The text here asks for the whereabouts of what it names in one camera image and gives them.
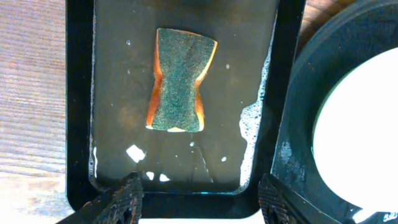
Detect black round serving tray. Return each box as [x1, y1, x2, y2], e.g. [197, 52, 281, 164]
[270, 1, 397, 223]

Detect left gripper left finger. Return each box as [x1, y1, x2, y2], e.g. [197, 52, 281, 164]
[57, 172, 144, 224]

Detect light green plate front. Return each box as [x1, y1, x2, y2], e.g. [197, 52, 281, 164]
[313, 49, 397, 212]

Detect green orange scrubbing sponge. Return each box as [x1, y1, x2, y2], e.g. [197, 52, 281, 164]
[146, 28, 218, 133]

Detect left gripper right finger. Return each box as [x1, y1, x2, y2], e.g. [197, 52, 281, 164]
[258, 174, 339, 224]

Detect black rectangular water tray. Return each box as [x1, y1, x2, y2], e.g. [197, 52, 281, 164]
[67, 0, 305, 221]

